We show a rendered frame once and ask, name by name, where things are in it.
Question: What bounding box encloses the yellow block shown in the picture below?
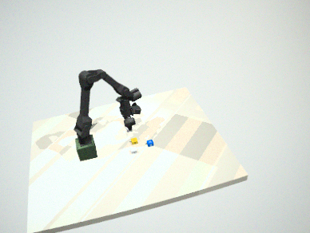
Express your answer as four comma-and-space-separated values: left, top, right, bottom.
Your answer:
131, 138, 138, 144

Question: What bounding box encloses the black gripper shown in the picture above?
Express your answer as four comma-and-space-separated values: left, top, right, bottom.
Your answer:
119, 106, 136, 131

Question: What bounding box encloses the blue block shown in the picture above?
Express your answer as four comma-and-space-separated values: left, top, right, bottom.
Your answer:
147, 140, 153, 147

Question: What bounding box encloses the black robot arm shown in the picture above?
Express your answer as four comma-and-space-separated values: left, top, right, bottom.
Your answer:
74, 69, 141, 147

